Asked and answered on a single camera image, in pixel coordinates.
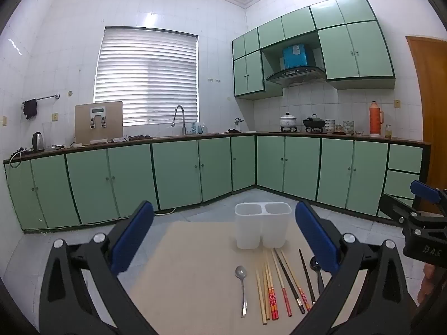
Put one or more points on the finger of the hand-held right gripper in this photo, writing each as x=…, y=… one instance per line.
x=394, y=209
x=424, y=190

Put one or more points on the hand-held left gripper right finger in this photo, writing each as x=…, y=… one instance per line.
x=317, y=240

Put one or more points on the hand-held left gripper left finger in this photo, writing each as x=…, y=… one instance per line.
x=132, y=237

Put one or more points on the black spoon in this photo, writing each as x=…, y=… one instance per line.
x=314, y=263

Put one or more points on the black chopstick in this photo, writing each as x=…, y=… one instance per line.
x=307, y=279
x=293, y=289

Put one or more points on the red striped bamboo chopstick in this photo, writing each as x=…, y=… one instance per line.
x=303, y=296
x=286, y=300

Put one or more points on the plain bamboo chopstick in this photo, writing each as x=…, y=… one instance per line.
x=260, y=296
x=266, y=279

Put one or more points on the white two-compartment utensil holder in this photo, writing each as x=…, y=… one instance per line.
x=248, y=230

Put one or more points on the red patterned orange-banded chopstick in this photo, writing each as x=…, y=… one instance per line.
x=271, y=300
x=275, y=300

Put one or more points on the silver metal spoon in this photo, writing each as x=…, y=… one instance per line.
x=241, y=272

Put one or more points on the person's right hand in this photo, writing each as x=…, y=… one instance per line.
x=427, y=282

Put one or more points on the glass jar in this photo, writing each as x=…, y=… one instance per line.
x=388, y=132

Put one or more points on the beige table cloth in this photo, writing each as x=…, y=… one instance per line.
x=195, y=268

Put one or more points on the green base cabinet run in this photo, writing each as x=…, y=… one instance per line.
x=174, y=171

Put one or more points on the wooden door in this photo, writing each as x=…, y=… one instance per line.
x=433, y=111

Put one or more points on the orange thermos flask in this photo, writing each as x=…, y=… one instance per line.
x=375, y=122

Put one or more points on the patterned ceramic container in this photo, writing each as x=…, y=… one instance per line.
x=348, y=127

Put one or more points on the stack of bowls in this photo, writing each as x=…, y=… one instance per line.
x=330, y=126

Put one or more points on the black wok with lid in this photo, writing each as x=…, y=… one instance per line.
x=313, y=123

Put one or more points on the wooden board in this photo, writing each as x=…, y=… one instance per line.
x=82, y=125

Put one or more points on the white lidded pot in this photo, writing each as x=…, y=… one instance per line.
x=288, y=121

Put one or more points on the steel kitchen faucet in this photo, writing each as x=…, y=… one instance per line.
x=182, y=118

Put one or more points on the steel electric kettle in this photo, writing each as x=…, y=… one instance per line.
x=38, y=141

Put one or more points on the white window blind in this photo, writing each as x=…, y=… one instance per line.
x=146, y=76

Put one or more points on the dark hanging towel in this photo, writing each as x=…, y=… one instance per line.
x=30, y=109

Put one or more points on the black range hood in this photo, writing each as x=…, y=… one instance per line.
x=297, y=75

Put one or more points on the blue box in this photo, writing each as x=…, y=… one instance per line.
x=295, y=56

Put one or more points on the green wall cabinet unit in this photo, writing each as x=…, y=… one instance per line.
x=352, y=52

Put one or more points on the metal towel rail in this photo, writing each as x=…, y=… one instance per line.
x=45, y=97

